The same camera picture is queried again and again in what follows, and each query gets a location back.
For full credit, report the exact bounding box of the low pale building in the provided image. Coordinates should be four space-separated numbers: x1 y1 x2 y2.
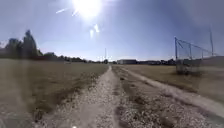
116 58 139 65

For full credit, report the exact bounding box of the dry grass middle strip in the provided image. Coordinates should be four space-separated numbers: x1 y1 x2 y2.
111 65 174 128

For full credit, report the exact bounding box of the pale gravel track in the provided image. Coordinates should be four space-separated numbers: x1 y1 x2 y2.
33 65 224 128

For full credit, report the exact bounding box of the distant tree line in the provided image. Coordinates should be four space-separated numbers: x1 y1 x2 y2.
137 55 224 67

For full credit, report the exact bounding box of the tall net fence with posts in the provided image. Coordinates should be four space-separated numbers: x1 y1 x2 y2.
173 25 217 75

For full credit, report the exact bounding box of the dry grass field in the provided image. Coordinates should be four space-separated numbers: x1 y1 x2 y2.
0 59 110 128
117 63 224 105

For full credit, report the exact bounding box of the row of dark trees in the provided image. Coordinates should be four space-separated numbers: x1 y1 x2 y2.
0 29 109 64

